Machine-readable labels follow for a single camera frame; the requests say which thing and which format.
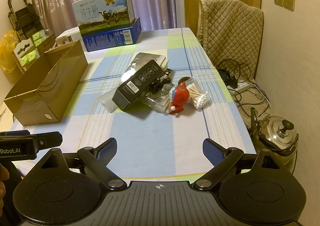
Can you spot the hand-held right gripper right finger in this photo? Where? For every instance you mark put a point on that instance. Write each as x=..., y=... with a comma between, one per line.
x=212, y=152

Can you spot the clear plastic bag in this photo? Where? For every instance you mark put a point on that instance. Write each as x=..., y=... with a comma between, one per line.
x=157, y=102

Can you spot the yellow plastic bag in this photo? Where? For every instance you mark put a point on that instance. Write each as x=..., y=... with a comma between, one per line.
x=7, y=53

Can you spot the person's left hand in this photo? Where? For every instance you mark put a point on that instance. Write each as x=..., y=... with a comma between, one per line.
x=2, y=191

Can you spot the red toy figurine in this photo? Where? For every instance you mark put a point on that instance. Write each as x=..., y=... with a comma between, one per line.
x=178, y=95

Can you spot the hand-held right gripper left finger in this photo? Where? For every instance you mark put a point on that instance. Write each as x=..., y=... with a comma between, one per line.
x=108, y=151

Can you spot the stack of green tissue packs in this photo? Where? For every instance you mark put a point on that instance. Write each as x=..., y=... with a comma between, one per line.
x=28, y=57

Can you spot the cow print milk carton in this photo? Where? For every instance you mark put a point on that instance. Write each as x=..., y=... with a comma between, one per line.
x=100, y=10

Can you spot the quilted beige chair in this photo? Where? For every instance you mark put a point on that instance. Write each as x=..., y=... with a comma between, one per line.
x=230, y=33

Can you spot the brown cardboard box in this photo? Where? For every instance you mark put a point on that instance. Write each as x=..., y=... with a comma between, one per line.
x=30, y=105

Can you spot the bag of cotton swabs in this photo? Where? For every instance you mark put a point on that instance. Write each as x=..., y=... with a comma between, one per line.
x=198, y=95

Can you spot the white appliance box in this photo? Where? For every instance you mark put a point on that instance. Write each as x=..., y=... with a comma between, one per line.
x=67, y=35

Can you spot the white power strip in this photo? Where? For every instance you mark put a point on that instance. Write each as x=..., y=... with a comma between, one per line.
x=240, y=88

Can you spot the dark blue box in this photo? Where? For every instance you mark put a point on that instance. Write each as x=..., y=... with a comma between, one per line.
x=107, y=39

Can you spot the wooden tissue rack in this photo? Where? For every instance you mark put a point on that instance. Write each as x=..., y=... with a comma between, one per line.
x=21, y=49

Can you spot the steel kettle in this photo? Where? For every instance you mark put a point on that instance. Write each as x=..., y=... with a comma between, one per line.
x=277, y=133

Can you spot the black product box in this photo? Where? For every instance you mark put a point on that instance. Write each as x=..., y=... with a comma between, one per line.
x=135, y=84

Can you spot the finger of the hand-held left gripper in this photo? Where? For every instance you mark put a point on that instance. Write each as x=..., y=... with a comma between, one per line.
x=25, y=132
x=48, y=139

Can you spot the black toy car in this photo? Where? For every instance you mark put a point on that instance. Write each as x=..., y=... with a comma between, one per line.
x=165, y=77

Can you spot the silver foil bag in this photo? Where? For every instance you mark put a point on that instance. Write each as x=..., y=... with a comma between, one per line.
x=143, y=57

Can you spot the black folding ladder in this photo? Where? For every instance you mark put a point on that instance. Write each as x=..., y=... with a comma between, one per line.
x=23, y=18

